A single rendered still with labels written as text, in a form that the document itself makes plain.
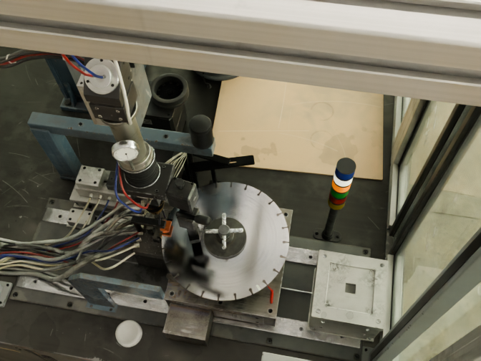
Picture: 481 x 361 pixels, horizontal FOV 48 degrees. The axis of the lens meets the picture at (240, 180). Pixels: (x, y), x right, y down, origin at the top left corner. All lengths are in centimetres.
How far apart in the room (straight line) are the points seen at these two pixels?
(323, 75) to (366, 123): 155
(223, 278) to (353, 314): 33
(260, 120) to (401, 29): 156
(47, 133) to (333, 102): 93
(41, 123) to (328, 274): 87
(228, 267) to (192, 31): 112
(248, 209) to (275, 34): 117
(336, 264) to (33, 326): 85
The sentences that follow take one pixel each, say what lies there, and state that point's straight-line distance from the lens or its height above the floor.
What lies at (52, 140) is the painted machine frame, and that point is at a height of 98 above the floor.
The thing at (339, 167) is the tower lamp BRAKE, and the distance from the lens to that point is 126.
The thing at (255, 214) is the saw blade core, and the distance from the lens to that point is 143.
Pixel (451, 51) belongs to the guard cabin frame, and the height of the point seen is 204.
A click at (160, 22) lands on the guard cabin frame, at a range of 29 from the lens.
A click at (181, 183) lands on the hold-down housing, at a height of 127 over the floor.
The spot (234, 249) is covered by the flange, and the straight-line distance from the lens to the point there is 138.
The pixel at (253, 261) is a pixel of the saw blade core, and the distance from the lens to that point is 137.
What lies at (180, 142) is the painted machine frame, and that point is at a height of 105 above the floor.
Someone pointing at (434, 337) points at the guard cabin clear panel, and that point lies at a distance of 111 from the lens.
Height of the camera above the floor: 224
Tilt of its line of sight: 61 degrees down
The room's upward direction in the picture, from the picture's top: 4 degrees counter-clockwise
